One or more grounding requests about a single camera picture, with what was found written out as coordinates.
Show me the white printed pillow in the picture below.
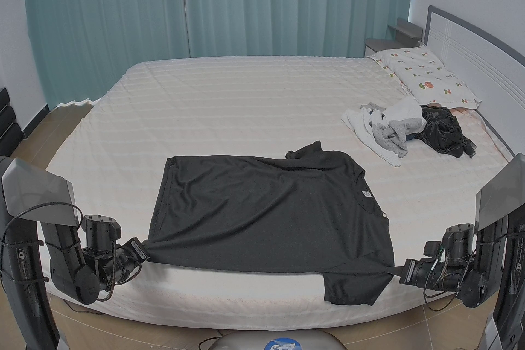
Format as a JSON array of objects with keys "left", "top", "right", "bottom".
[{"left": 367, "top": 46, "right": 482, "bottom": 110}]

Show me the pile of clothes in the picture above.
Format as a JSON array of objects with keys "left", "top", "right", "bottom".
[{"left": 341, "top": 99, "right": 428, "bottom": 168}]

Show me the grey bedside table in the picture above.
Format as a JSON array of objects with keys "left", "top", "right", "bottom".
[{"left": 364, "top": 17, "right": 424, "bottom": 57}]

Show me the bed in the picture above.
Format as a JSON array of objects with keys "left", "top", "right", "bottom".
[{"left": 43, "top": 5, "right": 525, "bottom": 330}]

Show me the black cable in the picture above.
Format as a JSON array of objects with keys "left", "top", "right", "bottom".
[{"left": 0, "top": 203, "right": 83, "bottom": 242}]

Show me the black T-shirt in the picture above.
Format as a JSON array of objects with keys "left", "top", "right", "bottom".
[{"left": 145, "top": 140, "right": 404, "bottom": 307}]

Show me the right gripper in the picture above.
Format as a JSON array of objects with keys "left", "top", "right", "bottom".
[{"left": 403, "top": 257, "right": 436, "bottom": 288}]

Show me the black shiny garment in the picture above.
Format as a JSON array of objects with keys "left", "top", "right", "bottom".
[{"left": 416, "top": 106, "right": 477, "bottom": 159}]

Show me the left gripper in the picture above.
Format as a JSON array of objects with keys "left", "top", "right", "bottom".
[{"left": 117, "top": 237, "right": 149, "bottom": 278}]

